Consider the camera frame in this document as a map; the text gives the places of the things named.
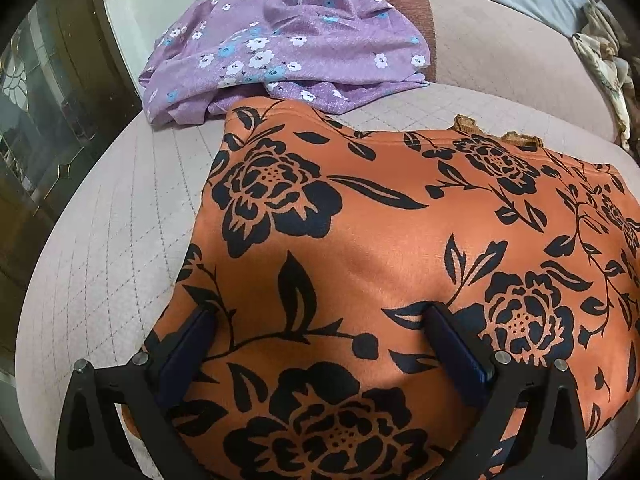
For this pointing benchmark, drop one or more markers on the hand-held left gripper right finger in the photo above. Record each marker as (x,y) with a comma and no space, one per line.
(457,355)

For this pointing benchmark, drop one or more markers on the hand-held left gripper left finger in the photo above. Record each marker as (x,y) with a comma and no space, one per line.
(186,349)

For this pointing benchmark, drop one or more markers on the orange black floral garment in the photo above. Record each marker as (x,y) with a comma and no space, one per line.
(375,240)

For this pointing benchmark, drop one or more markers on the pink quilted sofa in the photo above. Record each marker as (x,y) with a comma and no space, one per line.
(125,220)

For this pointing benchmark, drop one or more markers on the dark wooden glass cabinet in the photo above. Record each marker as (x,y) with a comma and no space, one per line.
(50,110)

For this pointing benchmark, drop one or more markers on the purple floral garment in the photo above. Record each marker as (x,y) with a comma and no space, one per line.
(310,60)

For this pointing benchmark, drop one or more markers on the beige patterned blanket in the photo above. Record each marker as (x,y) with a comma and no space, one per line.
(605,70)

